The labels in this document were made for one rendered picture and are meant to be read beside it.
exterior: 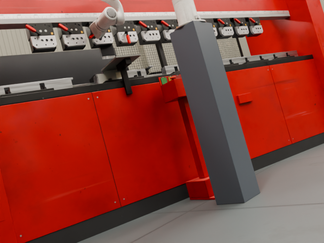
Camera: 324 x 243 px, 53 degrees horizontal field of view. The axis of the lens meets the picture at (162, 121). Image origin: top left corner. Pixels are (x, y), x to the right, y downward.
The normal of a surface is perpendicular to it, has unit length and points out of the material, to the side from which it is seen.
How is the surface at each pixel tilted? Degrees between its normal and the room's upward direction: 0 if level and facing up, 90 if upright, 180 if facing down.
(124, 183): 90
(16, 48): 90
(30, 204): 90
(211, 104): 90
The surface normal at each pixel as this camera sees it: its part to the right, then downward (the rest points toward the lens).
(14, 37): 0.69, -0.23
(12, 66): 0.50, -0.19
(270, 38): -0.82, 0.19
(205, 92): -0.67, 0.14
